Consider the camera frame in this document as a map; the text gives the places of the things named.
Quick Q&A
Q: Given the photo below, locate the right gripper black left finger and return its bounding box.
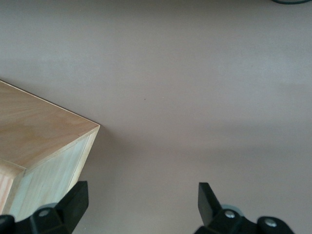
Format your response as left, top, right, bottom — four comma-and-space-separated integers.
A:
0, 180, 89, 234

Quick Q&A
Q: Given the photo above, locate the oak wooden drawer cabinet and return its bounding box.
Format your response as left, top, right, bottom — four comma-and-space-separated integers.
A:
0, 79, 101, 221

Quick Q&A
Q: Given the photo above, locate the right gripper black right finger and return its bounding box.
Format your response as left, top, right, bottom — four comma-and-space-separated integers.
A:
194, 182, 293, 234

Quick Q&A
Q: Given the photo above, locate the black looped cable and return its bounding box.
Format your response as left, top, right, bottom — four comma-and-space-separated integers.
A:
270, 0, 312, 5

